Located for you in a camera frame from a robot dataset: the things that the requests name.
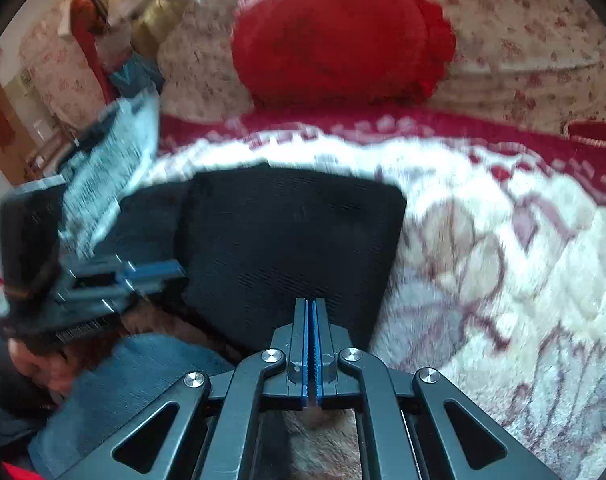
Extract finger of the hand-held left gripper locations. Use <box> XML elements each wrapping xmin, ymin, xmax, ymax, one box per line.
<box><xmin>55</xmin><ymin>275</ymin><xmax>188</xmax><ymax>313</ymax></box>
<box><xmin>68</xmin><ymin>256</ymin><xmax>186</xmax><ymax>277</ymax></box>

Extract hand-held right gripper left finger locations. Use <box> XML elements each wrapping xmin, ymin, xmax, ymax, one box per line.
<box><xmin>53</xmin><ymin>299</ymin><xmax>310</xmax><ymax>480</ymax></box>

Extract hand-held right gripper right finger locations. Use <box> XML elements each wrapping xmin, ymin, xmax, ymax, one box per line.
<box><xmin>313</xmin><ymin>299</ymin><xmax>564</xmax><ymax>480</ymax></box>

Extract black pants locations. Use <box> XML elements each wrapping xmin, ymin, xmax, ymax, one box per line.
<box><xmin>118</xmin><ymin>162</ymin><xmax>408</xmax><ymax>356</ymax></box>

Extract red and white fleece blanket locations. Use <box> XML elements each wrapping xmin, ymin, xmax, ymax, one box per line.
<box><xmin>153</xmin><ymin>110</ymin><xmax>606</xmax><ymax>480</ymax></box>

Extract red hanging cloth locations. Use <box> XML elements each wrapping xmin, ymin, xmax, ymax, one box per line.
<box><xmin>72</xmin><ymin>0</ymin><xmax>116</xmax><ymax>101</ymax></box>

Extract red heart-shaped frilled pillow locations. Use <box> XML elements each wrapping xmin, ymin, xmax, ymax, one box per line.
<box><xmin>231</xmin><ymin>0</ymin><xmax>456</xmax><ymax>108</ymax></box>

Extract dark red trimmed cushion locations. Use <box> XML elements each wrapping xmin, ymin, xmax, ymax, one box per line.
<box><xmin>565</xmin><ymin>119</ymin><xmax>606</xmax><ymax>153</ymax></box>

